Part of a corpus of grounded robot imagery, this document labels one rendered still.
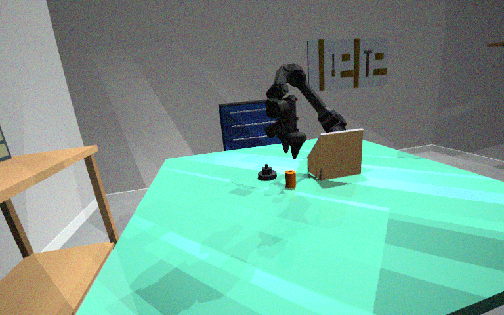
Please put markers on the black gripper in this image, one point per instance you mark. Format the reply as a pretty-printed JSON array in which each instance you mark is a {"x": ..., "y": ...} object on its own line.
[{"x": 292, "y": 137}]

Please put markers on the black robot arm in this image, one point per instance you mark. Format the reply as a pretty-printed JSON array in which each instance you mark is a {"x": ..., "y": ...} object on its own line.
[{"x": 276, "y": 106}]

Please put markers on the orange knob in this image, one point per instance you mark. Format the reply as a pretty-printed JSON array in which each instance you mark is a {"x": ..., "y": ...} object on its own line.
[{"x": 290, "y": 179}]

